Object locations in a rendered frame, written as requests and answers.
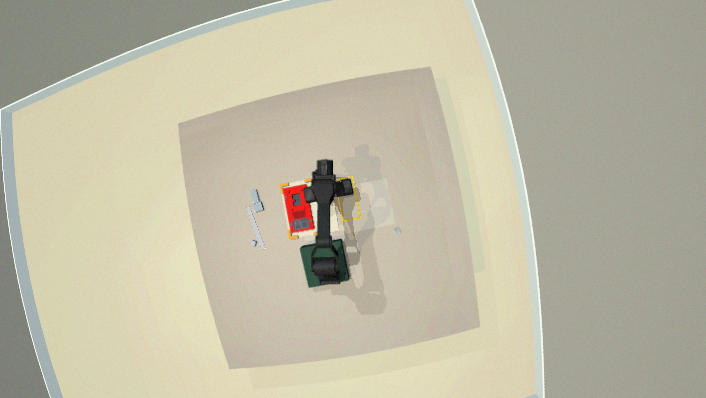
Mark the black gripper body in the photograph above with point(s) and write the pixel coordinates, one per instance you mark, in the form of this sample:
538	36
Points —
344	186

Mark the grey flat bar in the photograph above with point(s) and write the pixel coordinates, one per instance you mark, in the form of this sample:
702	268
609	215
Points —
257	204

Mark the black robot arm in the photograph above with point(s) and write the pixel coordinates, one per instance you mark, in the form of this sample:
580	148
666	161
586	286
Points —
323	186

